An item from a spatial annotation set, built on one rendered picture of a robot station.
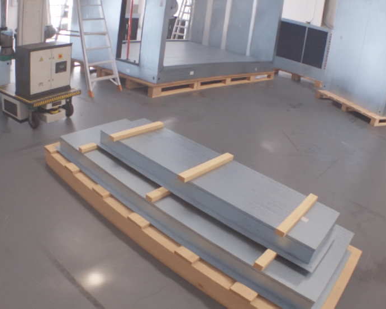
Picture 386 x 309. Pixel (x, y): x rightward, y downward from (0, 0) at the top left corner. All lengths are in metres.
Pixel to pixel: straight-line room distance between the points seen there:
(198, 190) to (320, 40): 6.59
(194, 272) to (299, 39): 7.03
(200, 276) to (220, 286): 0.13
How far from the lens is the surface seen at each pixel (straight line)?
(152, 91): 4.42
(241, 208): 1.64
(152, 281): 1.70
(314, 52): 7.99
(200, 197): 1.77
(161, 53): 4.44
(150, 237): 1.77
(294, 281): 1.53
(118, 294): 1.63
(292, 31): 8.12
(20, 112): 3.43
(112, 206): 1.96
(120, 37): 5.14
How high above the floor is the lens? 1.28
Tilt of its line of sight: 26 degrees down
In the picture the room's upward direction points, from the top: 8 degrees clockwise
